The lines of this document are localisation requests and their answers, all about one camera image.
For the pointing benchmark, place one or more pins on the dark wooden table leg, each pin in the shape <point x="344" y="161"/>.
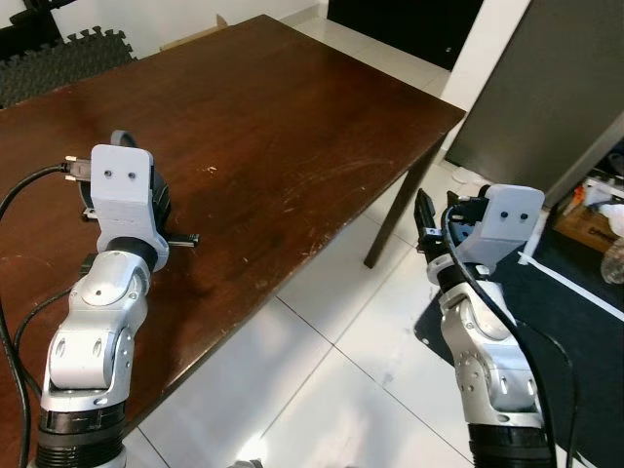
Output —
<point x="397" y="219"/>

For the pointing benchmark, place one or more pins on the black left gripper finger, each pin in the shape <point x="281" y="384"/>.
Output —
<point x="183" y="239"/>

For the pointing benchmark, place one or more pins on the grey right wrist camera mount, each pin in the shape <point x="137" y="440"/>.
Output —
<point x="512" y="219"/>

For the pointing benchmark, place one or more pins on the black foam puzzle mat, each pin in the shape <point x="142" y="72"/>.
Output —
<point x="58" y="63"/>

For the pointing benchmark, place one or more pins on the clear plastic bag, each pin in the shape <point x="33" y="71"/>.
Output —
<point x="614" y="263"/>

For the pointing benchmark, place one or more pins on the white plastic bag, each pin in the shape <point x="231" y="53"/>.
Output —
<point x="604" y="210"/>

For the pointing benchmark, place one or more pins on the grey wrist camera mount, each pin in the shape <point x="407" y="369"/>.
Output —
<point x="512" y="219"/>
<point x="122" y="195"/>

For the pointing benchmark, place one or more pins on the brown cardboard box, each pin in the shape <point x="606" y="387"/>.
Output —
<point x="585" y="234"/>

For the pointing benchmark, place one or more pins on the dark grey panel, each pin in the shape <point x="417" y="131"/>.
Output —
<point x="546" y="97"/>

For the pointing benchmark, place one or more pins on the black white-taped floor mat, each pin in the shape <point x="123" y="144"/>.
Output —
<point x="575" y="341"/>

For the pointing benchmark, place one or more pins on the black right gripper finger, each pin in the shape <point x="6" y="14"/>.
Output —
<point x="426" y="224"/>

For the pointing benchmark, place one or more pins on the tan cardboard piece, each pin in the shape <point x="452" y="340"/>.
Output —
<point x="195" y="34"/>

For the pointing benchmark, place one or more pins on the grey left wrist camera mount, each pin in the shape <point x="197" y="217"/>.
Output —
<point x="122" y="195"/>

